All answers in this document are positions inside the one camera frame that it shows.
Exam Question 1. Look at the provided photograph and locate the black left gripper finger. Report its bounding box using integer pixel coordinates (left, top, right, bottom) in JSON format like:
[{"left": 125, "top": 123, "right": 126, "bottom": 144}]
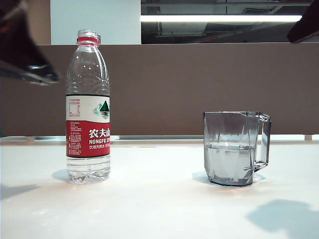
[
  {"left": 0, "top": 68, "right": 59, "bottom": 87},
  {"left": 27, "top": 62, "right": 62, "bottom": 81}
]

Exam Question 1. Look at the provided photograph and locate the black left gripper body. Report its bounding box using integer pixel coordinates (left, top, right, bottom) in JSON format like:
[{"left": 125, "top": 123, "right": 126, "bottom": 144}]
[{"left": 0, "top": 0, "right": 50, "bottom": 67}]

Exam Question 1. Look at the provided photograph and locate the Nongfu Spring water bottle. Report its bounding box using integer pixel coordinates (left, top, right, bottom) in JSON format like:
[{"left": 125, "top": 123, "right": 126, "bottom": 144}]
[{"left": 65, "top": 29, "right": 112, "bottom": 185}]

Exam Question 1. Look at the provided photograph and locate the grey transparent plastic mug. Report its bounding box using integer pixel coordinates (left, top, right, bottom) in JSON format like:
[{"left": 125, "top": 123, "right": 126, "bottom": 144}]
[{"left": 203, "top": 111, "right": 272, "bottom": 188}]

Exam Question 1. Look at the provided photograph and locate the beige building pillar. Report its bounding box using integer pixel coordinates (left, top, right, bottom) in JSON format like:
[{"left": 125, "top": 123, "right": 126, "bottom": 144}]
[{"left": 26, "top": 0, "right": 52, "bottom": 46}]

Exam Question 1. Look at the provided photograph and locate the brown desk divider panel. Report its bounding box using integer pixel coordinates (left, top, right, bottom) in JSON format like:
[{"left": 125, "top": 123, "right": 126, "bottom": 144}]
[{"left": 0, "top": 44, "right": 319, "bottom": 137}]

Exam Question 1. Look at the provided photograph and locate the white ceiling light strip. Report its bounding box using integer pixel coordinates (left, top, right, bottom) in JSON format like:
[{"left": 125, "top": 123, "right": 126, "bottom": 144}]
[{"left": 140, "top": 14, "right": 303, "bottom": 22}]

